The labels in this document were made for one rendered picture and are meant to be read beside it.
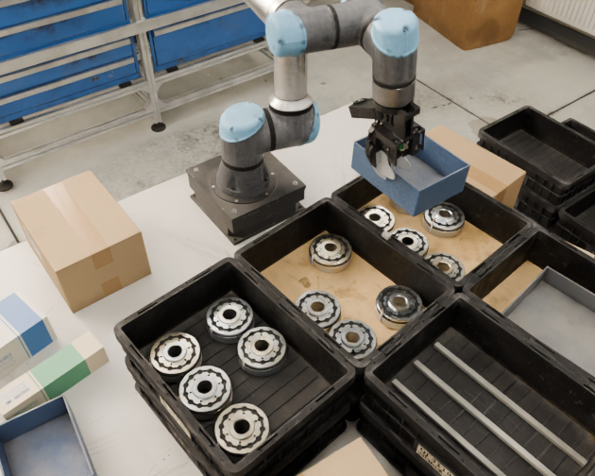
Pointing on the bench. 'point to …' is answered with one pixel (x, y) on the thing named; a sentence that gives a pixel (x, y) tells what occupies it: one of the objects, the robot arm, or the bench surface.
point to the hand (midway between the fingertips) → (384, 171)
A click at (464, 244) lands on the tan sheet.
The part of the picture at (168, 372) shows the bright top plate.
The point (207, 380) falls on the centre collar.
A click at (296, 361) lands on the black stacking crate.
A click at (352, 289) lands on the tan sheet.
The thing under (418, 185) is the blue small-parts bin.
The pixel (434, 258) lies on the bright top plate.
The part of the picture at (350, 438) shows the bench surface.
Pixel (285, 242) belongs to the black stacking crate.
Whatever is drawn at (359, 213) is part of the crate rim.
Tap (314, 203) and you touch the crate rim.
